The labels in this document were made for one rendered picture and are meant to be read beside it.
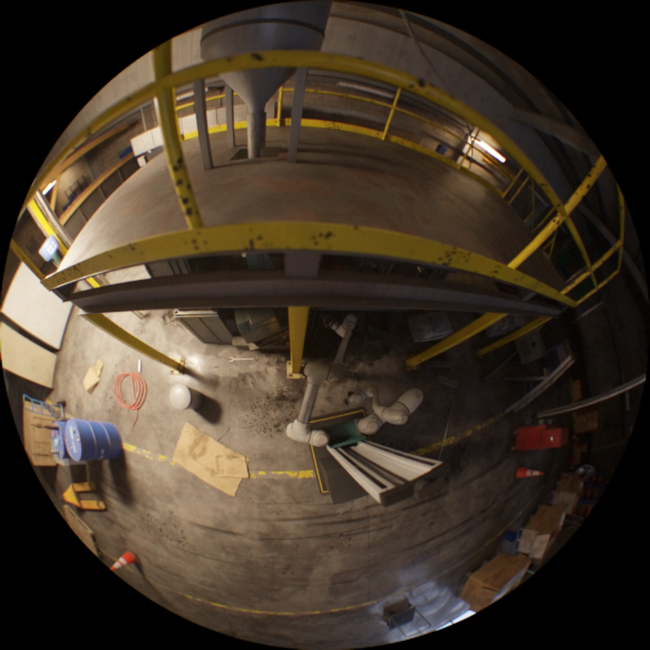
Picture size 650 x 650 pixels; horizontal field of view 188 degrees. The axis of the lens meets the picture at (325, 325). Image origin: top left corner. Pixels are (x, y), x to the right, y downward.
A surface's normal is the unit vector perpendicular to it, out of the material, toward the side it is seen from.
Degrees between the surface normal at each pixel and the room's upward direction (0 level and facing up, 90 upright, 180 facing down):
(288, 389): 0
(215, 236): 90
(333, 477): 0
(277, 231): 90
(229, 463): 2
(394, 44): 90
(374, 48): 90
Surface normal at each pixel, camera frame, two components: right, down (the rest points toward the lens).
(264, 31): 0.33, 0.88
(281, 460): 0.15, -0.41
